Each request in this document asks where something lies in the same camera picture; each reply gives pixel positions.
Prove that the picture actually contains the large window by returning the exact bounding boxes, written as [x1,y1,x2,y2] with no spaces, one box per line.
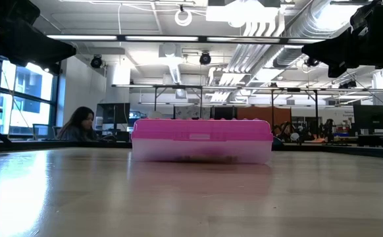
[0,57,57,136]

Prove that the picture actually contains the black hanging spotlight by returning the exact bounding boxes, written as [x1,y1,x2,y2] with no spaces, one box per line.
[338,80,358,90]
[199,51,212,66]
[89,55,105,69]

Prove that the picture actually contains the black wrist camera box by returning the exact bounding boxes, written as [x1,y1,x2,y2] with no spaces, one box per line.
[0,0,41,31]
[349,0,383,33]

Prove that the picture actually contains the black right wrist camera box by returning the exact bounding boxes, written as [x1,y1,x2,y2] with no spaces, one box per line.
[349,0,383,33]

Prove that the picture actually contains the long overhead light bar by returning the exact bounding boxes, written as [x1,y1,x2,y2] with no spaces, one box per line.
[46,32,327,46]

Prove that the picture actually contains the orange partition panel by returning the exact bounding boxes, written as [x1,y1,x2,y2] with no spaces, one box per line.
[237,105,292,128]

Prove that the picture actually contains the white ceiling duct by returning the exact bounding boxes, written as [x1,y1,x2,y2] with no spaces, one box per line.
[158,43,186,85]

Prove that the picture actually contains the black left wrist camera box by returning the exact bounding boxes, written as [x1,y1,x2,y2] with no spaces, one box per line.
[0,0,41,31]

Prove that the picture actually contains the person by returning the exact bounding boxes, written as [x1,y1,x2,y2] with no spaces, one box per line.
[272,120,299,143]
[57,105,99,142]

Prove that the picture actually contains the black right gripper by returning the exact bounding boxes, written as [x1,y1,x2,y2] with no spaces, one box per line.
[301,28,383,78]

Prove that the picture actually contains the black metal gantry frame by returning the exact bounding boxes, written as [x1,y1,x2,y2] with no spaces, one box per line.
[111,84,205,120]
[243,87,383,136]

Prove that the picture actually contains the clear supply box pink lid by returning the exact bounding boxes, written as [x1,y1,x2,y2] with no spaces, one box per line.
[131,118,274,165]

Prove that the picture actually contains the black computer monitor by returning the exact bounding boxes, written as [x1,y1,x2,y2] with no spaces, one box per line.
[96,102,131,125]
[353,105,383,131]

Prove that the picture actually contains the white cable ring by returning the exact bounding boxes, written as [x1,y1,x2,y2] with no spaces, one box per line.
[174,7,193,28]

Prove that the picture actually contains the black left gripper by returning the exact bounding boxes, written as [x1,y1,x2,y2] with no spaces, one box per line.
[0,24,78,75]

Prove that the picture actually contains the black cabinet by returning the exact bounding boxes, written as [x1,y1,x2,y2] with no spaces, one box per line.
[211,105,238,120]

